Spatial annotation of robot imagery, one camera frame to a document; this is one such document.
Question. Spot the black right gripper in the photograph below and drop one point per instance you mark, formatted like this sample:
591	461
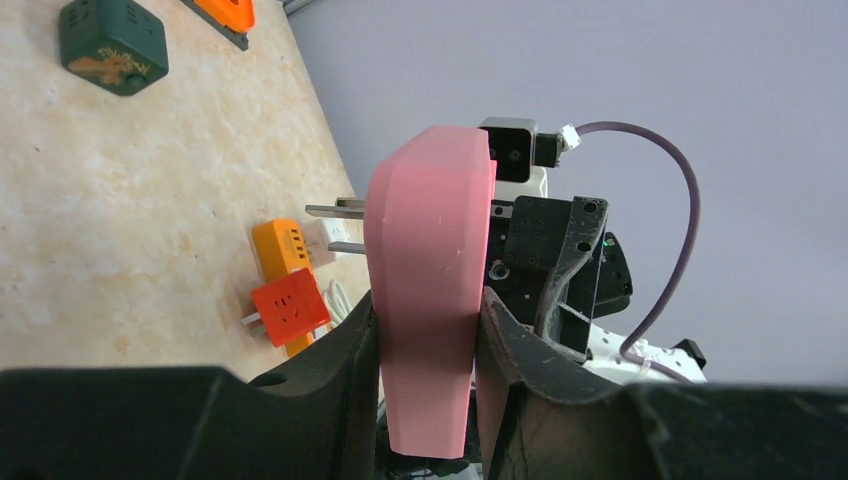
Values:
556	267

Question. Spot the pink triangular power strip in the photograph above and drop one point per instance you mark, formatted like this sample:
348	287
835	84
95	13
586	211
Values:
426	230

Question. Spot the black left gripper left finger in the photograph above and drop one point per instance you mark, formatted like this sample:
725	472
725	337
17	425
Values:
312	417

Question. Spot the red cube socket adapter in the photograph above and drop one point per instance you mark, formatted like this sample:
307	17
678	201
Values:
288	309

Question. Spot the dark green cube adapter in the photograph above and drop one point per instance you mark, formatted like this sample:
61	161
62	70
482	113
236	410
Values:
117	45

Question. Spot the orange power strip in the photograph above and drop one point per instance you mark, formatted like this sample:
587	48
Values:
280	248

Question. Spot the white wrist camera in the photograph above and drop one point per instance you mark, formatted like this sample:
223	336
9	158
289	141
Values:
512	147

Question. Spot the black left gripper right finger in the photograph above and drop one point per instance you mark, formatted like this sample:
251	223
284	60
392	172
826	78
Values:
542	416

